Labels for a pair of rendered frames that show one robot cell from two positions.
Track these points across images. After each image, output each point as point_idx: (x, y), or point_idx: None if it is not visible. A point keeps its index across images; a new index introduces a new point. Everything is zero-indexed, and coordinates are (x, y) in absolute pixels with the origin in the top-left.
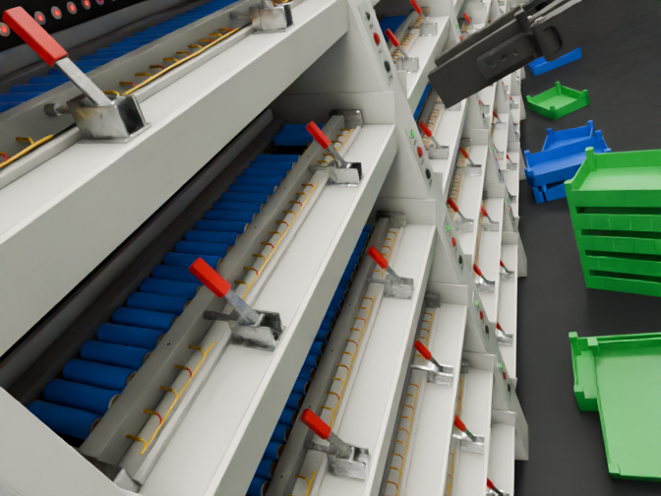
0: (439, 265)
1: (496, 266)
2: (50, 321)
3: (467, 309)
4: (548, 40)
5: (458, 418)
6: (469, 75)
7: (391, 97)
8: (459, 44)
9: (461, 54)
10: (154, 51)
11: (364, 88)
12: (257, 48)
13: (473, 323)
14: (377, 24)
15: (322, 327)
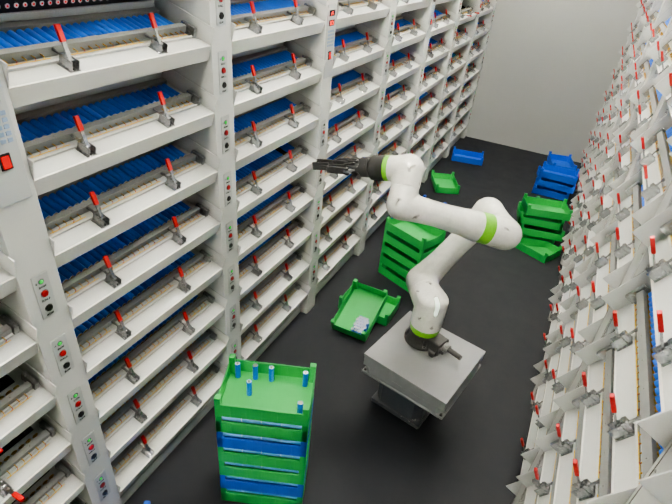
0: (309, 212)
1: (338, 234)
2: None
3: (311, 234)
4: (327, 169)
5: (287, 265)
6: (318, 166)
7: (318, 152)
8: (321, 159)
9: (318, 162)
10: (265, 124)
11: (312, 144)
12: (286, 132)
13: (311, 240)
14: (327, 126)
15: (263, 205)
